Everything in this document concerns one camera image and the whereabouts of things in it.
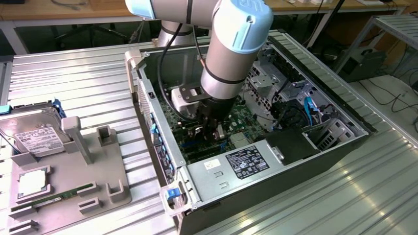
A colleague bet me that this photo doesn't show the black box on floor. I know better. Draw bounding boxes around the black box on floor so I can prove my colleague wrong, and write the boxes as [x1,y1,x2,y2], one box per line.
[339,47,389,83]

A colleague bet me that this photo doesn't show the green graphics card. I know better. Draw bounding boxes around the green graphics card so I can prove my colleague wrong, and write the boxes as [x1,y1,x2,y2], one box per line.
[176,122,227,147]

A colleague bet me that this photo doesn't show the green RAM stick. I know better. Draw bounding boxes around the green RAM stick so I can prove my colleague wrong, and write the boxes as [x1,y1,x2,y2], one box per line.
[11,183,92,212]

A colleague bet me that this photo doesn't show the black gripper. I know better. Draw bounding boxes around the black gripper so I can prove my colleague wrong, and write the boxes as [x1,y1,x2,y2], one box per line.
[195,97,235,128]

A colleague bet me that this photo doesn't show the wooden desk with white frame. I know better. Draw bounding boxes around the wooden desk with white frame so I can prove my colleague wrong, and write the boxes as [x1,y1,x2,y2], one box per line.
[0,0,411,56]

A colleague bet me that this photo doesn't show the green motherboard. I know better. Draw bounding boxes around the green motherboard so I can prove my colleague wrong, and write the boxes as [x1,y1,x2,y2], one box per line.
[159,80,271,165]

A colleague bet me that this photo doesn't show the silver chipset heat sink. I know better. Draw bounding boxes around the silver chipset heat sink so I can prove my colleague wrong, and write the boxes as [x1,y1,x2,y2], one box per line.
[230,134,254,146]

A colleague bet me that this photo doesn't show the black power wire bundle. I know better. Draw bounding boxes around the black power wire bundle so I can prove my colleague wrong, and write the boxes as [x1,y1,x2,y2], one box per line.
[270,101,304,130]

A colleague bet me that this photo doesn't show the silver disk bay cage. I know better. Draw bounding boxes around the silver disk bay cage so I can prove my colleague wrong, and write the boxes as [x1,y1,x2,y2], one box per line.
[243,40,316,130]

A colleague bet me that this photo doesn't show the silver power supply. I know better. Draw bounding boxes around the silver power supply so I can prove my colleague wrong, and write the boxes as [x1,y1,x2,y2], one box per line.
[186,141,286,209]

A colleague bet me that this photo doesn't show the black chair base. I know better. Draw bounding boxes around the black chair base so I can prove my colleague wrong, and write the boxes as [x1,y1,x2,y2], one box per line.
[53,23,130,48]

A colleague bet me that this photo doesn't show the hard disk with blue carrier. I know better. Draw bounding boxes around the hard disk with blue carrier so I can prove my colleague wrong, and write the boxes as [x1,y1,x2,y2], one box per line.
[0,97,68,159]

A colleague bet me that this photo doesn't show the grey parts rack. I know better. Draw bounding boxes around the grey parts rack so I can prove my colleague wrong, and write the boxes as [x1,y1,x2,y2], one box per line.
[5,116,132,235]

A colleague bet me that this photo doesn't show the beige case corner fixture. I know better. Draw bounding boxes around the beige case corner fixture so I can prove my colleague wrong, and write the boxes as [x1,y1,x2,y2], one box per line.
[124,50,150,95]
[159,181,192,218]

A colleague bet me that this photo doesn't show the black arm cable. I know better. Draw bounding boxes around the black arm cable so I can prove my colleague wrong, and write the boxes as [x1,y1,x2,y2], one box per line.
[159,0,210,122]

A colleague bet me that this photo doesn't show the silver vented disk bay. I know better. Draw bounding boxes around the silver vented disk bay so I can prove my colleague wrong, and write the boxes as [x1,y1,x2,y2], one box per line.
[302,119,369,151]

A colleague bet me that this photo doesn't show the silver CPU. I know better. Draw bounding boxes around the silver CPU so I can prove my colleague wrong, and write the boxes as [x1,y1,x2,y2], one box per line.
[17,170,47,196]

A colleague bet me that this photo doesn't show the metal slat side table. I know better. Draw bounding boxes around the metal slat side table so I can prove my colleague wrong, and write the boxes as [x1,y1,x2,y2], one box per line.
[365,14,418,74]

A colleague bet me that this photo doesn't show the black expansion slot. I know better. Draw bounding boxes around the black expansion slot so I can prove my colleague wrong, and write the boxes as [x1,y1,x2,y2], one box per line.
[187,145,226,161]

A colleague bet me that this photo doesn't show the blue disk wire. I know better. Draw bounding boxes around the blue disk wire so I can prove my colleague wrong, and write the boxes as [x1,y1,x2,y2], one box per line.
[303,96,315,127]

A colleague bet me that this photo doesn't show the open black PC case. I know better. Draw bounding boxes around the open black PC case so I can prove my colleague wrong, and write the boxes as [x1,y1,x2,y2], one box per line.
[134,35,377,235]

